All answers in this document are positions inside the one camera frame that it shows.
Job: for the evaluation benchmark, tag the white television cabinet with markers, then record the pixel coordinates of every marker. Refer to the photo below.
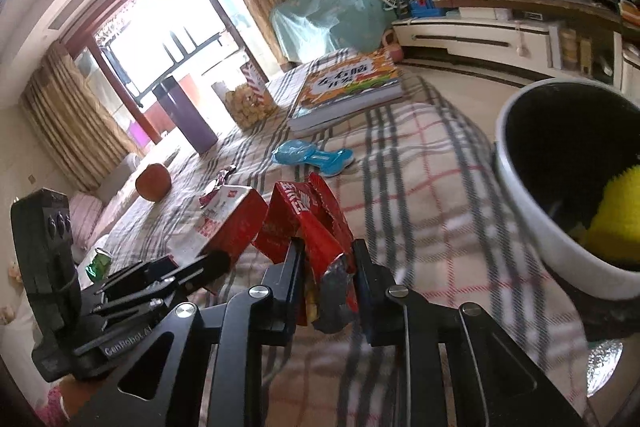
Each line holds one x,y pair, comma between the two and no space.
465,39

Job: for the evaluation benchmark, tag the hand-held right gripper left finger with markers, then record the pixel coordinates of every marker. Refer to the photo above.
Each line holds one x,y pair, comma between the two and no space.
280,309

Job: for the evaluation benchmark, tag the pink kettle toy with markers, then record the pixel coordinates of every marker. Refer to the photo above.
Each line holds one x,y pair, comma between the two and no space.
393,49

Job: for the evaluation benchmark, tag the white black-lined trash bin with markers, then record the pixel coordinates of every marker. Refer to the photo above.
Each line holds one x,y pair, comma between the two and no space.
520,207

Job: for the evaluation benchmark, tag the person's left forearm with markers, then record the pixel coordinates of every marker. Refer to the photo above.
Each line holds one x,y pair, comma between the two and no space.
55,407

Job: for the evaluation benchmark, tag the yellow foam fruit net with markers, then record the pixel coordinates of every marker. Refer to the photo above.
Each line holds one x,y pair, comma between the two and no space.
617,212

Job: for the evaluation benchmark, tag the purple tumbler cup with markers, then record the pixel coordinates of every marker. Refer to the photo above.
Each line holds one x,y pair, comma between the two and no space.
187,117

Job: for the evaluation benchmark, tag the glass balcony door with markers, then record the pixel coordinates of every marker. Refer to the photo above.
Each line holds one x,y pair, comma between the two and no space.
160,22

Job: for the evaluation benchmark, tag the pink striped pillow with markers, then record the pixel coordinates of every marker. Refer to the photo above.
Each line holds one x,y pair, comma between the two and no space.
85,212

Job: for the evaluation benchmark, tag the blue plastic tool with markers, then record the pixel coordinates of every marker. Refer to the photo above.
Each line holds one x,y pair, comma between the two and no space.
310,157

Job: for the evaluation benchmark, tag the green drink can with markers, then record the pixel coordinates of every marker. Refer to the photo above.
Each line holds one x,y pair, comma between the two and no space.
99,263

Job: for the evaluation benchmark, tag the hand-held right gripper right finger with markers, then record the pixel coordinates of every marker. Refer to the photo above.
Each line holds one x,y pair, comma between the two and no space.
370,307

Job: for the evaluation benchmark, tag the silver foil mat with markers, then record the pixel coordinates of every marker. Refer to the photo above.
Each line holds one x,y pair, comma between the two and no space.
605,367

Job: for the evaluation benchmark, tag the small red candy wrapper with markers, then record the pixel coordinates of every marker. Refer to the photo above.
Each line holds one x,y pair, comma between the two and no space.
217,187

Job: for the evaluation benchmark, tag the blue plastic toy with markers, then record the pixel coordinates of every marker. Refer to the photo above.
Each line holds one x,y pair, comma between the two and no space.
426,8

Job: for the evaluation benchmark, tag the orange fruit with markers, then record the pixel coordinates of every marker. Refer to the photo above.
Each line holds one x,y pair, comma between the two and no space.
152,182

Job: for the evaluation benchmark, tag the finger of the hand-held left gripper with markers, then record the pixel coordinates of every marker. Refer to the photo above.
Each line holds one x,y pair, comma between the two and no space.
135,314
165,274

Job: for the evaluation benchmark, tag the teal covered furniture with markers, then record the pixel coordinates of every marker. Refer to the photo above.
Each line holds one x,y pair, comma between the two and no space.
330,17

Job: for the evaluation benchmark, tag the red packet with white label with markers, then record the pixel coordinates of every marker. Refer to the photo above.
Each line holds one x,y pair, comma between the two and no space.
227,222

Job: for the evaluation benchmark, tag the orange children's book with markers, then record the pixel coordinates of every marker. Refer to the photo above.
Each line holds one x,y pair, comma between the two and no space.
345,87

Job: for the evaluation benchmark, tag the red foil snack wrapper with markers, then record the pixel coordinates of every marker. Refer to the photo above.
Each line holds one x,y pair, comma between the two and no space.
310,227

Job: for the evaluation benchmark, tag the striped popcorn bag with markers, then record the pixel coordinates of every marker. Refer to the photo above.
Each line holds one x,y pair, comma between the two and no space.
247,102

